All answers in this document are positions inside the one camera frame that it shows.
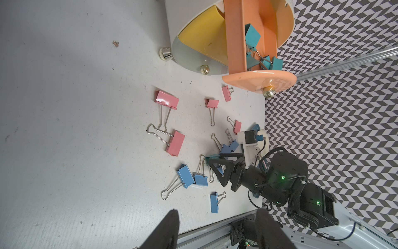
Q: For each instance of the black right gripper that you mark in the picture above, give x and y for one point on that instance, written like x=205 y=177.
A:
x=281 y=184

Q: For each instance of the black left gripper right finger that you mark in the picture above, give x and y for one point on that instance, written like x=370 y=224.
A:
x=269 y=233

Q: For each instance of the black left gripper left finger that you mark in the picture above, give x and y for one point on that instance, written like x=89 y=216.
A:
x=165 y=235

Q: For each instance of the teal binder clip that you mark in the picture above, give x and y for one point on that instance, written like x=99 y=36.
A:
x=252 y=60
x=252 y=36
x=266 y=63
x=277 y=64
x=218 y=166

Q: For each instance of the blue binder clip low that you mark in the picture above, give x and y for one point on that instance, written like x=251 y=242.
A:
x=199 y=176

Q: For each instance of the blue binder clip bottom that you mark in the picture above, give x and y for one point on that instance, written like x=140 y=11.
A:
x=215 y=200

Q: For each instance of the blue binder clip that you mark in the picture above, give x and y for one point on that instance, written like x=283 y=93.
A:
x=215 y=200
x=184 y=178
x=222 y=148
x=233 y=143

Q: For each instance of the yellow drawer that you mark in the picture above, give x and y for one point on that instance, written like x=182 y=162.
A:
x=207 y=35

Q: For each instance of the orange top drawer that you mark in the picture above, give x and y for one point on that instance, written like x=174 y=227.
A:
x=275 y=21

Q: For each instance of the white round drawer cabinet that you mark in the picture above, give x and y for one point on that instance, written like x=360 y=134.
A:
x=181 y=13

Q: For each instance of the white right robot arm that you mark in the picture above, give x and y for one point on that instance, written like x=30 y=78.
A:
x=320 y=212

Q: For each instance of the blue binder clip centre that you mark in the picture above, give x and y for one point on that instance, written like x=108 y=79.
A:
x=222 y=148

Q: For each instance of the blue binder clip right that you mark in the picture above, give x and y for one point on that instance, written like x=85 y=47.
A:
x=233 y=143

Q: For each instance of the blue binder clip lower left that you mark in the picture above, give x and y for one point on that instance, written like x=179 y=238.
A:
x=184 y=178

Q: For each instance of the pink binder clip right small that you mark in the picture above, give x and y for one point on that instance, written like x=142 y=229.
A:
x=236 y=125

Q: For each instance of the pink binder clip lower left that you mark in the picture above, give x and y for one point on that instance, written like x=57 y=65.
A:
x=174 y=145

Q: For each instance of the pink binder clip centre top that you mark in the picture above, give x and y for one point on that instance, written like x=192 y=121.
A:
x=212 y=105

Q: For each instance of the pink binder clip far right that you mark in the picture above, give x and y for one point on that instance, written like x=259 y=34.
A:
x=227 y=91

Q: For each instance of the green bottom drawer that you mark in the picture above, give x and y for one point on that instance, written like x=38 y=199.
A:
x=195 y=61

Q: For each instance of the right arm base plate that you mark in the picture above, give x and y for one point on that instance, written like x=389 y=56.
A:
x=243 y=233

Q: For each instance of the aluminium front rail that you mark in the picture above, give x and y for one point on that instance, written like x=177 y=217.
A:
x=213 y=236

